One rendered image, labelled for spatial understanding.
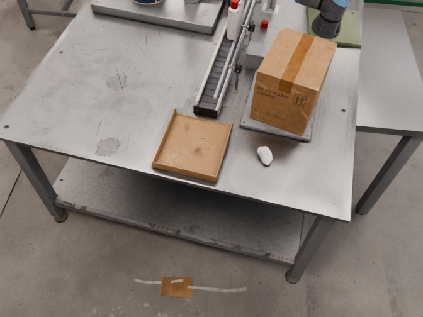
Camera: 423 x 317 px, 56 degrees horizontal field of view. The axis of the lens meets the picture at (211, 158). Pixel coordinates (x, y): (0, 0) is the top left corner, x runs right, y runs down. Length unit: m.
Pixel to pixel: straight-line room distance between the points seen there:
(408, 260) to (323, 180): 1.09
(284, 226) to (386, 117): 0.76
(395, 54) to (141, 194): 1.52
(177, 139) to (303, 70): 0.57
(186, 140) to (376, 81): 0.98
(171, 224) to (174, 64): 0.83
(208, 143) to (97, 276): 1.06
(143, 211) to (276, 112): 0.95
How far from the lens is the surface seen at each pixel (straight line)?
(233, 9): 1.97
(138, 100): 1.83
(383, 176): 2.26
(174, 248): 2.33
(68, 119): 1.82
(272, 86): 1.57
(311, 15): 2.33
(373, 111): 1.95
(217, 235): 2.12
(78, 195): 2.32
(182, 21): 2.17
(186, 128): 1.70
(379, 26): 2.45
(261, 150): 1.62
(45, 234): 2.52
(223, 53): 1.98
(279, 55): 1.63
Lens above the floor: 2.15
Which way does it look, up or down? 55 degrees down
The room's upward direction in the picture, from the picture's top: 3 degrees clockwise
